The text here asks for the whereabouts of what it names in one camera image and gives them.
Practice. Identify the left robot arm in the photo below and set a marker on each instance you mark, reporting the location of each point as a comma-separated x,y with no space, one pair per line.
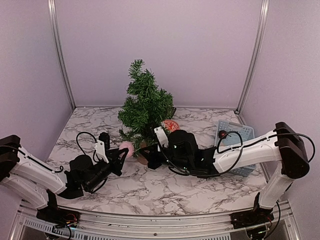
36,182

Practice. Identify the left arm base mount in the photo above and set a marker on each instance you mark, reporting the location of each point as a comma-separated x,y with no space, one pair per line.
62,218

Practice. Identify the aluminium frame post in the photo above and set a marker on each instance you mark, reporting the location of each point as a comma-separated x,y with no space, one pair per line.
258,42
59,52

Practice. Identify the right aluminium frame post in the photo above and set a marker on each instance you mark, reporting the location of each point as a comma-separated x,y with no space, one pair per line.
258,42

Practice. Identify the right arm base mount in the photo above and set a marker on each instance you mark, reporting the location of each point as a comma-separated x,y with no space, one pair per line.
255,216

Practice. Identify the small green christmas tree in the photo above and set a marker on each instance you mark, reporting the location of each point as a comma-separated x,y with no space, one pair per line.
145,108

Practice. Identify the front aluminium rail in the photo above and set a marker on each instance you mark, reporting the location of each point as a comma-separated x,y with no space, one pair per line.
94,225

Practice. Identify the copper bauble ornament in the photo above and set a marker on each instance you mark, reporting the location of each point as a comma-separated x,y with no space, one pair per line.
221,134

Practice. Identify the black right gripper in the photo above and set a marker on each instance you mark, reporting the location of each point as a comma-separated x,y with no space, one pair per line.
153,163

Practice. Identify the left aluminium frame post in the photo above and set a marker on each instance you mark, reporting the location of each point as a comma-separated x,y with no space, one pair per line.
59,52

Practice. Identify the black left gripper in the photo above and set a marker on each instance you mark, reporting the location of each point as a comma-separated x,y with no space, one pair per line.
117,165

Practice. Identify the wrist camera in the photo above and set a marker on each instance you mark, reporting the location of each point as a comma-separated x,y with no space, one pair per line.
102,145
161,137

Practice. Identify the orange white patterned bowl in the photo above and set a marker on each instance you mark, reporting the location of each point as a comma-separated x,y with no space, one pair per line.
171,125

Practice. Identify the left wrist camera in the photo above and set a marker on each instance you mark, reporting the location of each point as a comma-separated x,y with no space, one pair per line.
102,145

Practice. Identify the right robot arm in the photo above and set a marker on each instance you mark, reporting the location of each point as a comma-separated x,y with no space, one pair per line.
281,145

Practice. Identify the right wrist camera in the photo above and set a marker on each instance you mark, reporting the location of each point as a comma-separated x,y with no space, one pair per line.
161,137

